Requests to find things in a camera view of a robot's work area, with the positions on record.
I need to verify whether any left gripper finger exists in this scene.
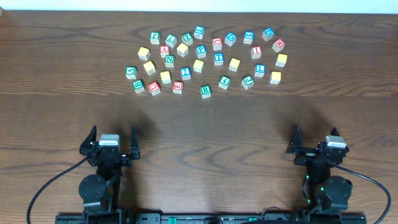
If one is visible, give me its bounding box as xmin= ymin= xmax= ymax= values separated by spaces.
xmin=130 ymin=126 xmax=140 ymax=154
xmin=80 ymin=125 xmax=97 ymax=149

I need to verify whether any green R block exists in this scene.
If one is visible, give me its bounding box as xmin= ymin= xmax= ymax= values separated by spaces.
xmin=200 ymin=85 xmax=212 ymax=99

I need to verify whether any yellow o block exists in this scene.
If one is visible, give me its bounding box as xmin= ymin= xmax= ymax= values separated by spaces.
xmin=270 ymin=71 xmax=282 ymax=84
xmin=160 ymin=71 xmax=171 ymax=84

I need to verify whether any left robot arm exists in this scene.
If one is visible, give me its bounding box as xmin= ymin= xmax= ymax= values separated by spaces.
xmin=78 ymin=126 xmax=141 ymax=224

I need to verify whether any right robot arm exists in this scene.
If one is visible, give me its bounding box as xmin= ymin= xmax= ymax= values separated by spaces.
xmin=286 ymin=125 xmax=353 ymax=223

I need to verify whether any green B block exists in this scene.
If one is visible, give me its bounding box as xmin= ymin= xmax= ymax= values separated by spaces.
xmin=132 ymin=80 xmax=145 ymax=94

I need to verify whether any red U block bottom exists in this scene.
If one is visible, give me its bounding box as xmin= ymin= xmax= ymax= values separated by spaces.
xmin=148 ymin=82 xmax=161 ymax=96

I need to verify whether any green A block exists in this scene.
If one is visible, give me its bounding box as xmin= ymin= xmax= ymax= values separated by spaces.
xmin=125 ymin=66 xmax=137 ymax=80

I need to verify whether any green J block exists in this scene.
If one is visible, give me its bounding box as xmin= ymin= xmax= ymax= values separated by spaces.
xmin=241 ymin=75 xmax=255 ymax=90

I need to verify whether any yellow S block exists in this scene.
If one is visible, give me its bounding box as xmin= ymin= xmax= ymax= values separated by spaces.
xmin=143 ymin=61 xmax=156 ymax=75

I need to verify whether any blue L block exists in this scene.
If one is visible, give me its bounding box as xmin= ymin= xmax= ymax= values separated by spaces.
xmin=254 ymin=64 xmax=266 ymax=77

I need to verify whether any yellow block far right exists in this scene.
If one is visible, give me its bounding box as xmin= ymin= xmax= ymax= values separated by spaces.
xmin=275 ymin=54 xmax=287 ymax=67

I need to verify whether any blue 2 block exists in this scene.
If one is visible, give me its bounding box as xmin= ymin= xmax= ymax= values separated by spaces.
xmin=180 ymin=67 xmax=192 ymax=80

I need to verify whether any green N block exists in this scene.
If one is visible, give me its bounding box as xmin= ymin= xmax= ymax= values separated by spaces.
xmin=165 ymin=55 xmax=175 ymax=68

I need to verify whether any green 4 block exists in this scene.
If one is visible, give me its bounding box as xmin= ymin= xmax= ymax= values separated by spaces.
xmin=218 ymin=75 xmax=231 ymax=90

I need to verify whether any yellow block upper left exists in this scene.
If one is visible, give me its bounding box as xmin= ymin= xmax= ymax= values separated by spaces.
xmin=137 ymin=47 xmax=150 ymax=61

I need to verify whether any red I block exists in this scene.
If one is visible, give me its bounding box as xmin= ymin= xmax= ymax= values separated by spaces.
xmin=251 ymin=46 xmax=262 ymax=59

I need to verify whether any red M block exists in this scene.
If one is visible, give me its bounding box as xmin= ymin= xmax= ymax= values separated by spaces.
xmin=272 ymin=39 xmax=285 ymax=53

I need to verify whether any yellow block middle right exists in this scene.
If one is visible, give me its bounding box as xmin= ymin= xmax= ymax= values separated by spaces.
xmin=229 ymin=58 xmax=240 ymax=72

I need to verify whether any red A block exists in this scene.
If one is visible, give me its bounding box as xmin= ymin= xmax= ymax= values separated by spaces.
xmin=159 ymin=45 xmax=170 ymax=58

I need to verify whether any yellow C block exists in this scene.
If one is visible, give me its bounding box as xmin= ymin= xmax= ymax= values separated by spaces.
xmin=193 ymin=59 xmax=204 ymax=73

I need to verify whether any yellow block upper middle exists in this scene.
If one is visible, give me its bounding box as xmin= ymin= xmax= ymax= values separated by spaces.
xmin=177 ymin=43 xmax=189 ymax=57

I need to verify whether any green F block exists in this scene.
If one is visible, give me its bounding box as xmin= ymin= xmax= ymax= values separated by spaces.
xmin=150 ymin=32 xmax=160 ymax=45

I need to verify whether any green L block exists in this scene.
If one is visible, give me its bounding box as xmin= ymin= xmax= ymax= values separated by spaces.
xmin=165 ymin=34 xmax=177 ymax=48

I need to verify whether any blue D block right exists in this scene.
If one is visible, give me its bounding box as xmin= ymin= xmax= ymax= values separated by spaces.
xmin=261 ymin=27 xmax=275 ymax=42

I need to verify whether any blue d block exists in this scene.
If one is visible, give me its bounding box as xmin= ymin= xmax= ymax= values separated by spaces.
xmin=261 ymin=27 xmax=275 ymax=42
xmin=224 ymin=32 xmax=237 ymax=47

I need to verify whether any blue T block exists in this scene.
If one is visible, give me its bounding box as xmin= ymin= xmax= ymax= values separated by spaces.
xmin=213 ymin=52 xmax=224 ymax=66

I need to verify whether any blue S block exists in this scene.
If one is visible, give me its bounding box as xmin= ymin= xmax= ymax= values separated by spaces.
xmin=243 ymin=30 xmax=254 ymax=44

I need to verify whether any blue P block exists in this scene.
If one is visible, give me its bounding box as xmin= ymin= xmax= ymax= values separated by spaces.
xmin=195 ymin=45 xmax=207 ymax=58

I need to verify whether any green Z block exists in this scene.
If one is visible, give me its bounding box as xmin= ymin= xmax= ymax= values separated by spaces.
xmin=182 ymin=32 xmax=193 ymax=46

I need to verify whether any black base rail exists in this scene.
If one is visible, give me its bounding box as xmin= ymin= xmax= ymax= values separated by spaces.
xmin=55 ymin=212 xmax=367 ymax=224

